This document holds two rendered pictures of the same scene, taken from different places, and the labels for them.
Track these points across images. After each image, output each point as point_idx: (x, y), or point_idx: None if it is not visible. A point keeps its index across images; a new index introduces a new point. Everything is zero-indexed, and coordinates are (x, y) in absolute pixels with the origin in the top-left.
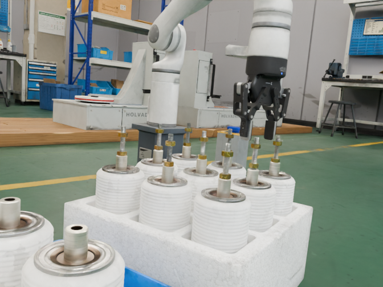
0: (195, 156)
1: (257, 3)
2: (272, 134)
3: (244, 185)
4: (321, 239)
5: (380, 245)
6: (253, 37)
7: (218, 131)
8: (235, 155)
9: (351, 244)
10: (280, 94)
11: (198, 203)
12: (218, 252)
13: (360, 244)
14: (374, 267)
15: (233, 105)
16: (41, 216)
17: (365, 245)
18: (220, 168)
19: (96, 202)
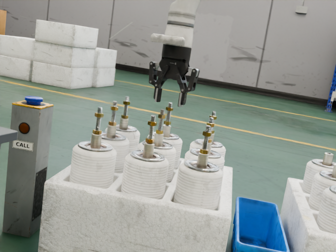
0: (90, 143)
1: (194, 10)
2: (160, 97)
3: (179, 137)
4: (0, 185)
5: (1, 166)
6: (190, 34)
7: (41, 107)
8: (50, 128)
9: (4, 175)
10: (158, 67)
11: (223, 152)
12: (226, 170)
13: (3, 172)
14: (52, 176)
15: (192, 85)
16: (320, 171)
17: (5, 171)
18: (127, 139)
19: (215, 203)
